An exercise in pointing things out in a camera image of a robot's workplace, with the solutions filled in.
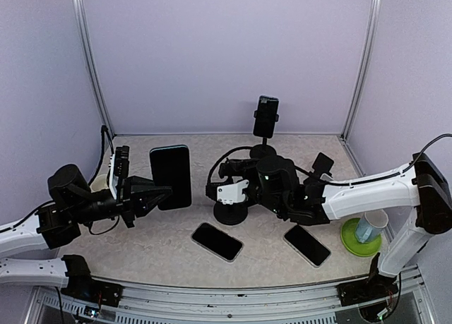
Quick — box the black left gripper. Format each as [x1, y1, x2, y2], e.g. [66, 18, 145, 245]
[71, 174, 172, 228]

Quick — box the black round-base phone stand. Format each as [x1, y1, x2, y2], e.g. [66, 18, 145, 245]
[249, 110, 278, 158]

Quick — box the teal-edged black phone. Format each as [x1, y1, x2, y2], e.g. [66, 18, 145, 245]
[149, 145, 192, 211]

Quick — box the blue-edged black phone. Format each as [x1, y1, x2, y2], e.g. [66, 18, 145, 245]
[253, 95, 279, 138]

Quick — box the black folding phone stand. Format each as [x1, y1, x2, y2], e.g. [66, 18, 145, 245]
[304, 152, 334, 184]

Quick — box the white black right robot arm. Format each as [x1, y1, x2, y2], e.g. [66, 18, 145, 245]
[216, 152, 451, 299]

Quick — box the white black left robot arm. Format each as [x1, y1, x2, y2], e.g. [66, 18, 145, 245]
[1, 164, 172, 299]

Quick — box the clear-case black phone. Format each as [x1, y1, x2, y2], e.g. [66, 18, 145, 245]
[191, 222, 244, 262]

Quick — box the silver folding phone stand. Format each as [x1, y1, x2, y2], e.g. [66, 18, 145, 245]
[320, 173, 333, 181]

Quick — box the white-edged black phone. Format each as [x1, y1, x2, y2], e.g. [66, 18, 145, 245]
[283, 225, 331, 268]

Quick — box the white mug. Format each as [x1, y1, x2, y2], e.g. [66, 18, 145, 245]
[90, 174, 109, 193]

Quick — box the green plate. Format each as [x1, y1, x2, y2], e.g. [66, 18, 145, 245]
[340, 218, 382, 258]

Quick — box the light blue cup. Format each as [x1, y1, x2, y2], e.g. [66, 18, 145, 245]
[355, 210, 388, 244]

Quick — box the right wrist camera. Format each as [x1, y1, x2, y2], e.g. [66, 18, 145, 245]
[206, 179, 249, 205]

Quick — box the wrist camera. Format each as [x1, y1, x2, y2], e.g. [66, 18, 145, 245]
[107, 145, 130, 200]
[206, 179, 249, 205]

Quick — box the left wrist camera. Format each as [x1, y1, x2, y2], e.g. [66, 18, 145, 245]
[107, 145, 130, 200]

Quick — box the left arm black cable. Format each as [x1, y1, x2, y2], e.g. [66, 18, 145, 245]
[0, 125, 121, 235]

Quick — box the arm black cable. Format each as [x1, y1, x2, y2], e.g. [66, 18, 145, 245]
[206, 133, 452, 198]
[0, 125, 121, 235]

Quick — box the aluminium front rail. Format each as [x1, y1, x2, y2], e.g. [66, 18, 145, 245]
[21, 265, 439, 323]

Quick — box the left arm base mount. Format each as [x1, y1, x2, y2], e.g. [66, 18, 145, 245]
[61, 277, 124, 308]

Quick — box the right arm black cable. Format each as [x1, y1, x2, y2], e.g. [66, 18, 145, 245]
[206, 133, 452, 198]

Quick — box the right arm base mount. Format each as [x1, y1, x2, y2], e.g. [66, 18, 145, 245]
[337, 277, 398, 306]

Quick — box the right aluminium frame post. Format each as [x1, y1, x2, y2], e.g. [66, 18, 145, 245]
[341, 0, 382, 143]

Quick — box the aluminium frame post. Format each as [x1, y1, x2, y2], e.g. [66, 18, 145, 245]
[72, 0, 115, 138]
[341, 0, 382, 143]

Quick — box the left aluminium frame post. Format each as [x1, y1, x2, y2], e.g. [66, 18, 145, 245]
[72, 0, 115, 138]

